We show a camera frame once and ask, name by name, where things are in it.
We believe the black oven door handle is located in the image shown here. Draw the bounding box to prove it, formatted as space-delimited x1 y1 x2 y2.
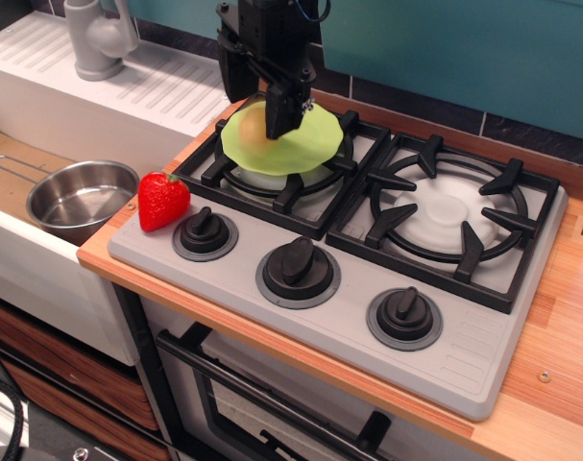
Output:
156 330 391 460

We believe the black middle stove knob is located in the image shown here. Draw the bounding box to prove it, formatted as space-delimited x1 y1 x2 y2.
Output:
255 236 342 310

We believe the grey toy faucet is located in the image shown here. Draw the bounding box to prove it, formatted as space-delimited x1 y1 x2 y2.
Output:
63 0 138 82

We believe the teal cabinet left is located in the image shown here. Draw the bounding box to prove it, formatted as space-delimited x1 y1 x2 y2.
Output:
129 0 220 29

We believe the white toy sink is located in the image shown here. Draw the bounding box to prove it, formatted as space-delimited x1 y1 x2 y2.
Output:
0 12 229 366

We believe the wooden drawer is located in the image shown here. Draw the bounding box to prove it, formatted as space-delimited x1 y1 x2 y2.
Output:
0 358 171 461
0 300 147 410

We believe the black right burner grate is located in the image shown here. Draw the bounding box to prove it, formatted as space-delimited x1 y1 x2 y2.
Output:
326 133 559 313

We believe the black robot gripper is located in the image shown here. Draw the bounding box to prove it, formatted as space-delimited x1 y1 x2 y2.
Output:
216 1 317 139

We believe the red toy strawberry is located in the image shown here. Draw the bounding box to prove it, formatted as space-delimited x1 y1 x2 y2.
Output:
137 172 191 232

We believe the small steel pot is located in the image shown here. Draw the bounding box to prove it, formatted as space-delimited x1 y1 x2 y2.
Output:
0 155 139 247

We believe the grey toy stove top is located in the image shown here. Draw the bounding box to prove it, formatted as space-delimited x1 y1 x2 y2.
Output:
109 168 568 420

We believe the toy oven door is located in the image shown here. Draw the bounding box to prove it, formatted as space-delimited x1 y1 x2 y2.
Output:
139 295 494 461

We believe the black left stove knob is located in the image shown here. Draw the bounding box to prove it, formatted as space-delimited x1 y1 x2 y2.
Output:
172 206 239 262

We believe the black burner grate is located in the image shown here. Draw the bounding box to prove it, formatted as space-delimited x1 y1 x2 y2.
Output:
326 133 559 313
176 95 391 239

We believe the green plastic plate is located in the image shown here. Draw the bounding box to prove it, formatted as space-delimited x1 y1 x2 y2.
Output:
221 100 344 176

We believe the upper wooden drawer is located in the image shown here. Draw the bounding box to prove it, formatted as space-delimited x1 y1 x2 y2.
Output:
0 300 147 410

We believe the black right stove knob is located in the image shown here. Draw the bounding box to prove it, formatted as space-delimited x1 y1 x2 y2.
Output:
366 286 444 352

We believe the black stove knob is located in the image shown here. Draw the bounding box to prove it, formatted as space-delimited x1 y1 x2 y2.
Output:
366 286 444 352
172 206 239 262
255 236 342 310

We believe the black braided cable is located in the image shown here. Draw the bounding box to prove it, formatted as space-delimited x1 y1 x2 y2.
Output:
0 376 28 461

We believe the black left burner grate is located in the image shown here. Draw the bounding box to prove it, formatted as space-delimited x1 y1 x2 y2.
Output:
176 95 391 239

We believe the yellow toy potato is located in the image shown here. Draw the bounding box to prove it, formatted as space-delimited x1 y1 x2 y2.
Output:
238 105 268 147

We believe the lower wooden drawer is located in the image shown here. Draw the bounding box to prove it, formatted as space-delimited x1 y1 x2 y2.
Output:
0 358 171 461

